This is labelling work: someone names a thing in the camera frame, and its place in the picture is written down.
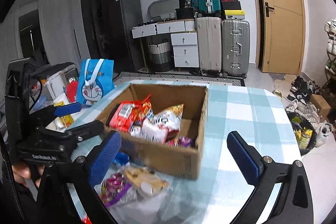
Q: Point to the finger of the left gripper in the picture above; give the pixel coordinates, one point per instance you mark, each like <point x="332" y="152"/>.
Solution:
<point x="68" y="109"/>
<point x="74" y="135"/>

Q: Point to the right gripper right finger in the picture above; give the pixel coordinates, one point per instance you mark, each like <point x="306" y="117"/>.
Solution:
<point x="293" y="203"/>

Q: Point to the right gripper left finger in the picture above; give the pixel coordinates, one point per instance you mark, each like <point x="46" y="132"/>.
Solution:
<point x="54" y="201"/>

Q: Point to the red noodle snack packet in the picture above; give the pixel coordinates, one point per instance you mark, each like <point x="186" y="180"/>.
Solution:
<point x="129" y="114"/>

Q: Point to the white red-edged snack packet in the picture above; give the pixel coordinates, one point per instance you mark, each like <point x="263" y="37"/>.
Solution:
<point x="156" y="132"/>

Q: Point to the left hand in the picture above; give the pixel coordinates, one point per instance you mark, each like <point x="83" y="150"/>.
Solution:
<point x="22" y="173"/>

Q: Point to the yellow snack box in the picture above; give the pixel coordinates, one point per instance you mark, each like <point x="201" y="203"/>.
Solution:
<point x="65" y="121"/>

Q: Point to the blue Doraemon gift bag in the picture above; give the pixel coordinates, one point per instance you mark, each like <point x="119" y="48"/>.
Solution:
<point x="95" y="80"/>

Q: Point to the purple candy packet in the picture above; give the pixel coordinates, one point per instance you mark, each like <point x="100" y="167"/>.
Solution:
<point x="114" y="189"/>

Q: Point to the cardboard SF box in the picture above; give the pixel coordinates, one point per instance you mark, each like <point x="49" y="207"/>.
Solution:
<point x="180" y="156"/>

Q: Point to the teal checked tablecloth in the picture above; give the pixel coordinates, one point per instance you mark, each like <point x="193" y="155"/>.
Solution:
<point x="220" y="190"/>

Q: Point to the small cardboard box on floor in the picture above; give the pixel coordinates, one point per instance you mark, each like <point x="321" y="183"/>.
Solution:
<point x="323" y="108"/>

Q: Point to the black refrigerator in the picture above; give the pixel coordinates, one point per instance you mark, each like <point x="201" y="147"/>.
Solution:
<point x="107" y="26"/>

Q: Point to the woven laundry basket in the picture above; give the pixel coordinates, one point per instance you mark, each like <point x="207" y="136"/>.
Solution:
<point x="161" y="56"/>

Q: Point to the bamboo shoe rack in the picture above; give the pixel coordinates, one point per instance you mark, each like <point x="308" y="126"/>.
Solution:
<point x="329" y="28"/>

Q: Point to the patterned floor rug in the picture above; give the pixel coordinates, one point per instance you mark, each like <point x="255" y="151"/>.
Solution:
<point x="177" y="77"/>

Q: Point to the white drawer desk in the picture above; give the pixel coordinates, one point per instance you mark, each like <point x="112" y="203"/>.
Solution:
<point x="183" y="38"/>

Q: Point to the beige hard suitcase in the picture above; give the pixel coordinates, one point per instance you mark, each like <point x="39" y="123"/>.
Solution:
<point x="209" y="35"/>

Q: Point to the silver hard suitcase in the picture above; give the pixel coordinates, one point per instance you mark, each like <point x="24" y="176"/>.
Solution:
<point x="235" y="47"/>

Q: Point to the wooden door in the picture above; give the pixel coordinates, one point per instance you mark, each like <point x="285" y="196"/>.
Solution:
<point x="283" y="33"/>

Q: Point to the stacked shoe boxes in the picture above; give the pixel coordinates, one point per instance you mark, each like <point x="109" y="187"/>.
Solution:
<point x="231" y="9"/>

